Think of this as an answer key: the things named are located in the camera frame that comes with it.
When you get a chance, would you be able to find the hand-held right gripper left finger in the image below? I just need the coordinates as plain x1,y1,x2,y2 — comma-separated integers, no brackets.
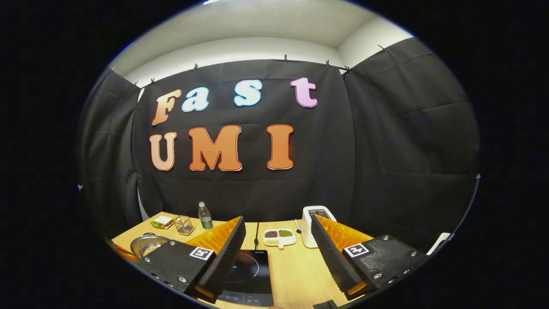
136,216,247,303

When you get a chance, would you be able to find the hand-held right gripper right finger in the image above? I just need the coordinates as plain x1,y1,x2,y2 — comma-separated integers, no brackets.
311,214,429,301

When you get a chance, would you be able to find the steel pot with black handles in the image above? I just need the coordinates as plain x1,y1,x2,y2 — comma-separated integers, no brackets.
130,233,170,259

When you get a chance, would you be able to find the black induction cooktop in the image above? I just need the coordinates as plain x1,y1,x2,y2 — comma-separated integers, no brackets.
217,250,274,307

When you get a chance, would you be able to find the white toaster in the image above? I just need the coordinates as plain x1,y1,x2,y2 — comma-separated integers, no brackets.
301,206,337,248

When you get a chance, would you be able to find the clear plastic water bottle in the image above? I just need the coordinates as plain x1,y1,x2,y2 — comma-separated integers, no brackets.
198,201,214,229

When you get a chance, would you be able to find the white divided dish of beans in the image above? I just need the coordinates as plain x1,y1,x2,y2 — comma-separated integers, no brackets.
263,228,296,249

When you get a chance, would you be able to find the white flat panel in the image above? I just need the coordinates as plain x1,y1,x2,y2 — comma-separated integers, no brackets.
427,233,452,256

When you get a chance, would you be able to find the wire mesh utensil holder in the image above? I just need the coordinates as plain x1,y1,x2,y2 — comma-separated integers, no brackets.
174,215,194,236

